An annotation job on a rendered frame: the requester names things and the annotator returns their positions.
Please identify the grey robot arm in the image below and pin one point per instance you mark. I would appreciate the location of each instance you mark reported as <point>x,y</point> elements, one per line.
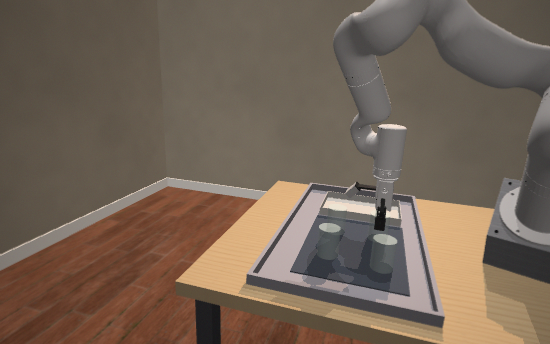
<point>475,47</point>

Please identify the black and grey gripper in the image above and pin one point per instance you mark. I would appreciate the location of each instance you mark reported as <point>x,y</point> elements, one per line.
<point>383,199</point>

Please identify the clear glass jar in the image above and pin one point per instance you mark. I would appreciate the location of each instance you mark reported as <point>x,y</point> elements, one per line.
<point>328,241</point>
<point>371,231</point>
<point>337,215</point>
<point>383,253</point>

